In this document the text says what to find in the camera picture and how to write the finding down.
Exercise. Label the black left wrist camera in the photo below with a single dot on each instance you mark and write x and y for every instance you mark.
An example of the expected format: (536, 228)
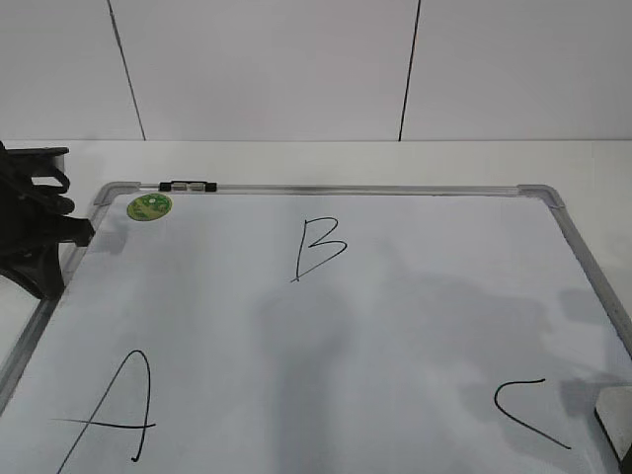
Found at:
(39, 169)

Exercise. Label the white board with aluminium frame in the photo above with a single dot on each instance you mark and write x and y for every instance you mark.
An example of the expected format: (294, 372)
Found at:
(321, 330)

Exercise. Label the white whiteboard eraser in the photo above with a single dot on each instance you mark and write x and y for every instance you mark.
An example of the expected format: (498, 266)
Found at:
(613, 411)

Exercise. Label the black metal hanging clip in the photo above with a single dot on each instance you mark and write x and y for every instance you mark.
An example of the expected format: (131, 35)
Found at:
(201, 187)

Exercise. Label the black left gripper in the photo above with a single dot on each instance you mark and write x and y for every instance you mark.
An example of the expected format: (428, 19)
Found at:
(33, 225)

